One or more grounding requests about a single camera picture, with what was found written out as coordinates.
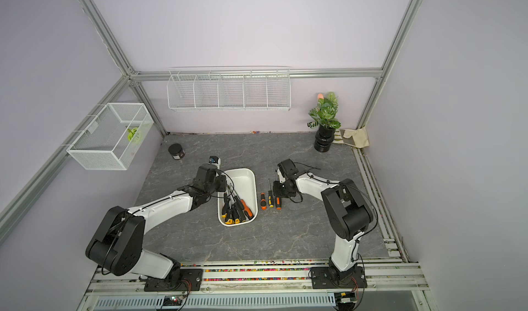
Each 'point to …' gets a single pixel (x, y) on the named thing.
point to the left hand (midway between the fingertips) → (223, 178)
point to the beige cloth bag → (357, 137)
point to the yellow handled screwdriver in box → (230, 220)
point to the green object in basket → (131, 132)
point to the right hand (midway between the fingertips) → (275, 191)
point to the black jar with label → (177, 151)
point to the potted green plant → (324, 113)
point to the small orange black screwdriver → (278, 204)
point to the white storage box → (243, 182)
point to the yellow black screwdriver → (270, 195)
